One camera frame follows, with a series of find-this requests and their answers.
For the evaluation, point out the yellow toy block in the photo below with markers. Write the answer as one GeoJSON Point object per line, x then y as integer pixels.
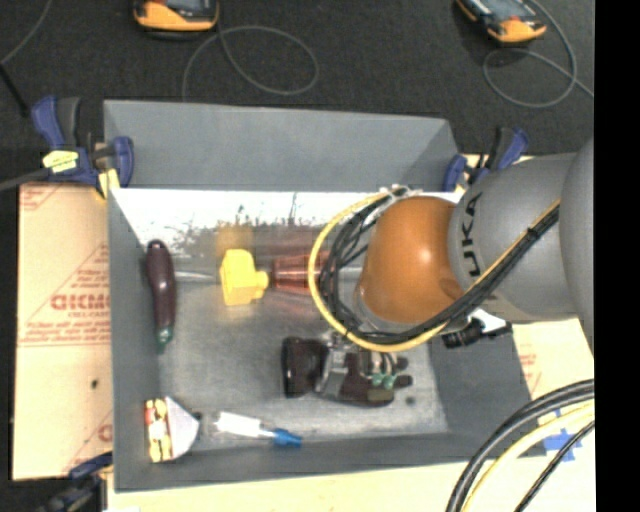
{"type": "Point", "coordinates": [240, 277]}

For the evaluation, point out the clear bottle with blue cap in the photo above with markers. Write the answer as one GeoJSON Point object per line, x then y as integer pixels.
{"type": "Point", "coordinates": [240, 425]}

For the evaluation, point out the grey metal bin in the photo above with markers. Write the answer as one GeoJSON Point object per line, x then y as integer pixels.
{"type": "Point", "coordinates": [260, 150]}

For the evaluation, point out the dark purple toy eggplant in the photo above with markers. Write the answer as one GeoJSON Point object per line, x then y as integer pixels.
{"type": "Point", "coordinates": [162, 290]}

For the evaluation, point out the red-brown ribbed cylinder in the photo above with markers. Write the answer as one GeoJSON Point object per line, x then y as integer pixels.
{"type": "Point", "coordinates": [292, 272]}

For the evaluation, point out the black cylinder on white bracket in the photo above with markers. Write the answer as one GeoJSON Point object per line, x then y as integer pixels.
{"type": "Point", "coordinates": [465, 336]}

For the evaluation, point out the dark brown cup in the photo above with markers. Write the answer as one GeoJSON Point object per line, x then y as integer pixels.
{"type": "Point", "coordinates": [300, 367]}

